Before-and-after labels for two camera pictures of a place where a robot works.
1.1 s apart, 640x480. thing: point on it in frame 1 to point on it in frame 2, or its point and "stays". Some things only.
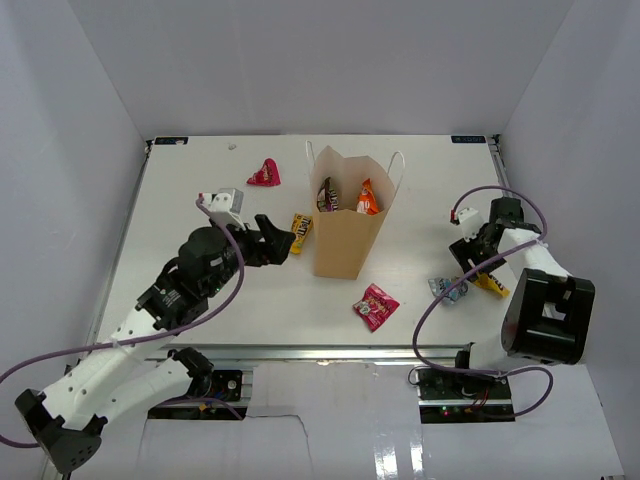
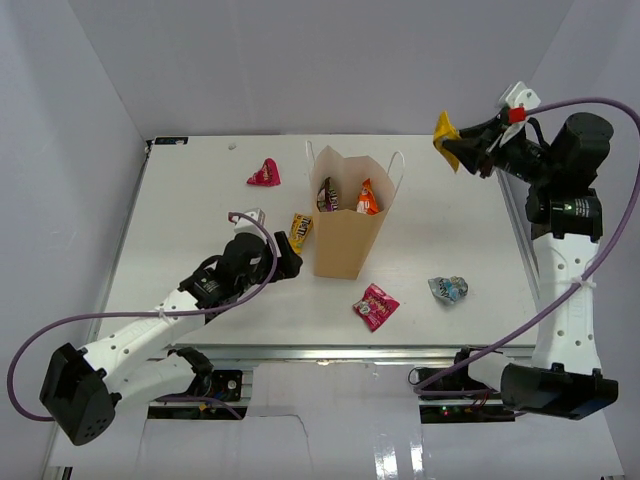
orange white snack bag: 366,202 stays
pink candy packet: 376,308 stays
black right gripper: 465,251 to 473,149
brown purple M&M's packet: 327,198 stays
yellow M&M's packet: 490,282 to 445,128
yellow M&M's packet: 300,226 stays
